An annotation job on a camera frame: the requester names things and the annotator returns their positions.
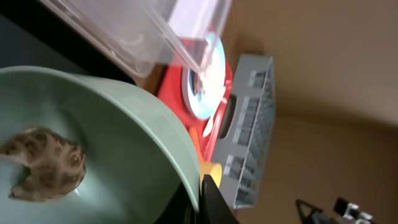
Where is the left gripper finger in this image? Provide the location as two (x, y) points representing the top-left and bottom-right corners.
(200, 174), (239, 224)

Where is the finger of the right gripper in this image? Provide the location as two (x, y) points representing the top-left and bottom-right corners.
(295, 199), (338, 224)

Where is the yellow cup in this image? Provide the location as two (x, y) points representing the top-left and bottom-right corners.
(199, 161), (223, 188)

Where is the green bowl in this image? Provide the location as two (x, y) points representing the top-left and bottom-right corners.
(1, 66), (200, 223)

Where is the brown food scrap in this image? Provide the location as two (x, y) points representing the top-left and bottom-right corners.
(1, 127), (86, 202)

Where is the grey dishwasher rack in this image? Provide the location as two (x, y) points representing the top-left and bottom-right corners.
(211, 54), (275, 209)

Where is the black waste tray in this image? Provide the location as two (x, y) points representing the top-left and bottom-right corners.
(1, 0), (135, 85)

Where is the red serving tray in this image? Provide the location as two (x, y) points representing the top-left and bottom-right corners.
(157, 31), (233, 161)

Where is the orange carrot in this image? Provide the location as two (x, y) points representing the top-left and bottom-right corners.
(188, 127), (204, 161)

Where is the white plastic spoon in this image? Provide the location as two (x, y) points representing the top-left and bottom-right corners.
(203, 115), (214, 138)

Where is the light blue plate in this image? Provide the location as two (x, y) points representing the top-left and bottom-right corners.
(181, 32), (226, 120)

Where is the clear plastic bin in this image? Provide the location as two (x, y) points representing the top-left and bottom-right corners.
(40, 0), (232, 78)

